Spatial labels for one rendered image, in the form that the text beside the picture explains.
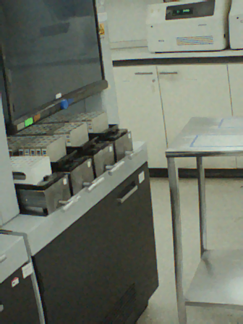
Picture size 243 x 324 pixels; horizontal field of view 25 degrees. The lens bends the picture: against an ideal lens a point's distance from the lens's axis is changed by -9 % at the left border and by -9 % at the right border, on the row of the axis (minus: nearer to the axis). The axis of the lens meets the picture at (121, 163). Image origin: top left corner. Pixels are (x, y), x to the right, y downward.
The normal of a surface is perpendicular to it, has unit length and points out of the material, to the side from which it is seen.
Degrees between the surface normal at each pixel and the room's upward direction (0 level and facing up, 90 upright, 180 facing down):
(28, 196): 90
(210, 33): 90
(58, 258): 90
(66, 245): 90
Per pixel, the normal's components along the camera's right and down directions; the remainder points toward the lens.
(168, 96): -0.39, 0.31
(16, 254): 0.91, 0.01
